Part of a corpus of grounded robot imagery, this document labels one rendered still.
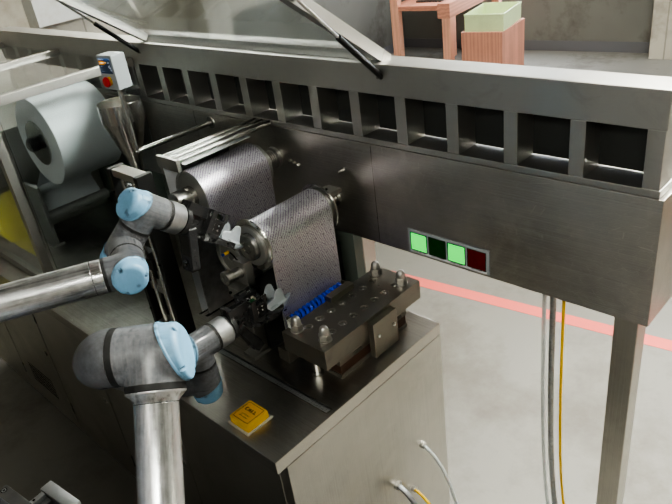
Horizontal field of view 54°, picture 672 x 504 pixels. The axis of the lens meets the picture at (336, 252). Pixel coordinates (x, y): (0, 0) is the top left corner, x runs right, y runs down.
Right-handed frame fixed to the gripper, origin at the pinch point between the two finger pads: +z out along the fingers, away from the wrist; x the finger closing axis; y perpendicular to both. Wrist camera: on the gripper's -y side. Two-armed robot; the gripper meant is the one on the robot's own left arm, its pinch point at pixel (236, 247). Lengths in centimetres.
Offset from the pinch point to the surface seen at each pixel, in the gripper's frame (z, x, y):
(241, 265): 4.2, 0.2, -4.3
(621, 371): 66, -82, 3
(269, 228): 3.0, -6.3, 7.5
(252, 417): 6.0, -20.1, -38.4
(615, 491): 94, -84, -31
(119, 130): -5, 66, 22
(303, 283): 20.6, -8.3, -3.6
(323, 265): 26.1, -8.3, 2.9
